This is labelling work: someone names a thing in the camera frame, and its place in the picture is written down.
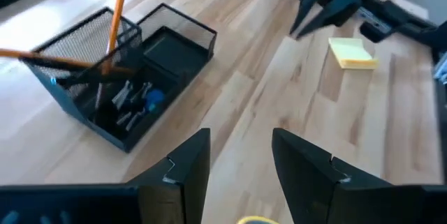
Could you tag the yellow sticky note pad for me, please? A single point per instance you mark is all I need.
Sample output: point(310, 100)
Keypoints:
point(351, 53)

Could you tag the black frame side rail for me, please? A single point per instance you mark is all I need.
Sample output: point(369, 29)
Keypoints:
point(441, 130)

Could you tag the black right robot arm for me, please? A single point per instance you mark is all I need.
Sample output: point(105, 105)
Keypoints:
point(412, 21)

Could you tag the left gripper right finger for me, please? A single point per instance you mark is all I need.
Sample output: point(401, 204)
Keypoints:
point(314, 189)

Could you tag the black mesh desk organizer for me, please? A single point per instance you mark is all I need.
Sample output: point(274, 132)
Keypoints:
point(174, 53)

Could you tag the orange wooden pencil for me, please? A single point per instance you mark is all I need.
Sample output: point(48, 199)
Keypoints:
point(117, 18)
point(35, 56)

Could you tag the blue eraser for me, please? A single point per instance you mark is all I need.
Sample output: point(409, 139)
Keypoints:
point(154, 98)

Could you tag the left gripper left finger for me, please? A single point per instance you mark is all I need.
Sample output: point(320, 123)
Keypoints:
point(181, 189)

